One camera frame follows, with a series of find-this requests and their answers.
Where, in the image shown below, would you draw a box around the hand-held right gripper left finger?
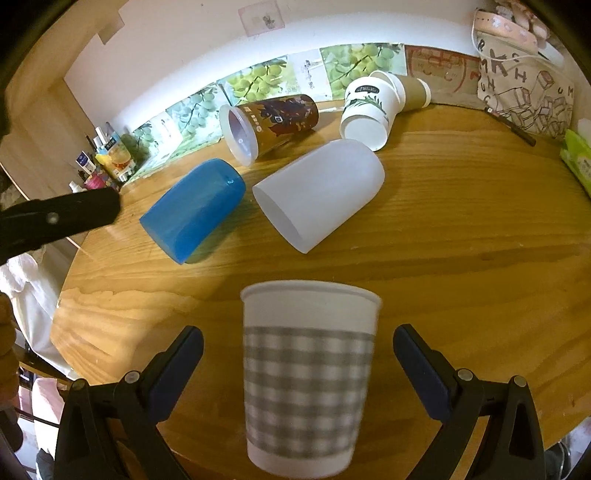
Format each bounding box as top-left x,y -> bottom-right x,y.
54,325 -> 204,480

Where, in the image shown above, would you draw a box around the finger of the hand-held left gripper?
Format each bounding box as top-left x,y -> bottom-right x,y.
0,188 -> 122,265

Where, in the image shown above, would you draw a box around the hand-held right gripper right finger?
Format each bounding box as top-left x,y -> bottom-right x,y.
392,324 -> 548,480

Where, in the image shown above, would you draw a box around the grey checked paper cup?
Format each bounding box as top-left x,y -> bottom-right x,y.
241,279 -> 383,479

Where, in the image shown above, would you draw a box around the blue plastic cup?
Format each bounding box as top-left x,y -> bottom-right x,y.
140,158 -> 246,265

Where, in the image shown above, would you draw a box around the frosted white plastic cup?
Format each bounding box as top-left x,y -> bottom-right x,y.
252,138 -> 386,254

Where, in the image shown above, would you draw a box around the brown printed clear cup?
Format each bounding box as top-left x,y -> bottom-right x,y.
218,93 -> 320,167

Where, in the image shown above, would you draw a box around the white leaf print paper cup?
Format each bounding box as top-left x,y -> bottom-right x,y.
340,76 -> 399,152

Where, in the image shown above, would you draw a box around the brown kraft paper cup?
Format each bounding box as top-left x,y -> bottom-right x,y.
401,76 -> 433,112

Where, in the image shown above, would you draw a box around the plain white paper cup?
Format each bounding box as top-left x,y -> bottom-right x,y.
368,70 -> 407,114

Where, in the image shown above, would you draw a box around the person's left hand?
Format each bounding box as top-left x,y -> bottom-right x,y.
0,292 -> 20,407

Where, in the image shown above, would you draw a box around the white cloth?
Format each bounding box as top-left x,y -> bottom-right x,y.
0,249 -> 70,380

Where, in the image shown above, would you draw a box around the wooden cabinet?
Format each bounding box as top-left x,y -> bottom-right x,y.
9,0 -> 139,204

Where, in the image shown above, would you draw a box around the black pen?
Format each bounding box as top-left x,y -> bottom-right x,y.
485,108 -> 537,147

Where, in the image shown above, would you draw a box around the green tissue packet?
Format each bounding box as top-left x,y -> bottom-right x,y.
560,129 -> 591,199

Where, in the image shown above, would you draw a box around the printed canvas tote bag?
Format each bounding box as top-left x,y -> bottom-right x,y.
475,28 -> 578,139

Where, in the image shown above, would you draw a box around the pink studded belt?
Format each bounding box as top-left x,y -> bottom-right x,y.
472,6 -> 551,54

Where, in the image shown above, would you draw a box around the grape picture wall poster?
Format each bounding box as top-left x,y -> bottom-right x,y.
318,43 -> 407,99
217,55 -> 296,106
165,84 -> 228,154
130,121 -> 185,177

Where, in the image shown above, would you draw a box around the small pink wall picture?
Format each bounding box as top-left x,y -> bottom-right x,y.
239,0 -> 283,37

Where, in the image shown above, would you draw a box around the white paper wall poster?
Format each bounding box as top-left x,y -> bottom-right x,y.
286,50 -> 329,100

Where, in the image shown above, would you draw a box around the red printed wall poster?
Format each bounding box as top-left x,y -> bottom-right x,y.
405,45 -> 484,106

